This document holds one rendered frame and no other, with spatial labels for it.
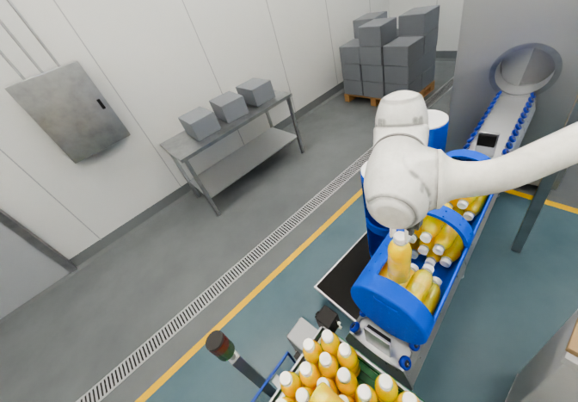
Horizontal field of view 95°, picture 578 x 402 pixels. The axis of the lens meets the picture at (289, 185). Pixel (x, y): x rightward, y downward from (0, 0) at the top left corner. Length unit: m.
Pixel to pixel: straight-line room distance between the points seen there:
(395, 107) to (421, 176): 0.16
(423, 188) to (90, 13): 3.47
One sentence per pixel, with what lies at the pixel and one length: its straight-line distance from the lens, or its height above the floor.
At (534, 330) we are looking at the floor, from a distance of 2.45.
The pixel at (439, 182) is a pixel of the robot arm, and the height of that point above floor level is 1.80.
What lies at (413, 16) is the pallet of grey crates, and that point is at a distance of 4.57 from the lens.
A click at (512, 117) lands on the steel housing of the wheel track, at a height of 0.93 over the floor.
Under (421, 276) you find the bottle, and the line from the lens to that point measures 1.13.
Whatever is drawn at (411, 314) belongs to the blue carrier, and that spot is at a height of 1.20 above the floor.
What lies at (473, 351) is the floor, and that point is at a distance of 2.29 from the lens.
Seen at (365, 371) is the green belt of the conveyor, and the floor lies 0.90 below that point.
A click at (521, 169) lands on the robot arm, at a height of 1.79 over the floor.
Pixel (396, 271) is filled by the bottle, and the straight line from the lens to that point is 0.95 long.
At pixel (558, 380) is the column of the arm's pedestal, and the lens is 1.45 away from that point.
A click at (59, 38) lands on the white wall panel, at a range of 3.58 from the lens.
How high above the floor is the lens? 2.11
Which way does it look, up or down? 38 degrees down
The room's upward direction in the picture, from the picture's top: 19 degrees counter-clockwise
